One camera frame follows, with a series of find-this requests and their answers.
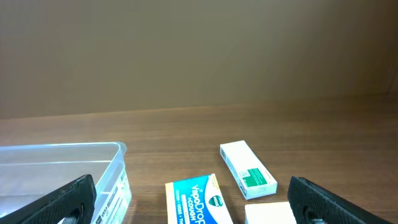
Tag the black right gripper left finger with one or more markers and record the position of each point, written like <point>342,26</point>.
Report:
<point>72,203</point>

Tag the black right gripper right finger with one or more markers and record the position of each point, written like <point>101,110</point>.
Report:
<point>311,203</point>

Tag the blue VapoDrops lozenge box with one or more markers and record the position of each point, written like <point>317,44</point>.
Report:
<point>196,200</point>

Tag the clear plastic container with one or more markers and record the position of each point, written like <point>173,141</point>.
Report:
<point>31,171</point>

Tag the white Hansaplast plaster box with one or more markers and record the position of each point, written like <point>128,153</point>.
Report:
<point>269,213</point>

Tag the white green medicine box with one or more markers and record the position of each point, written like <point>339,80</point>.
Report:
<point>251,176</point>

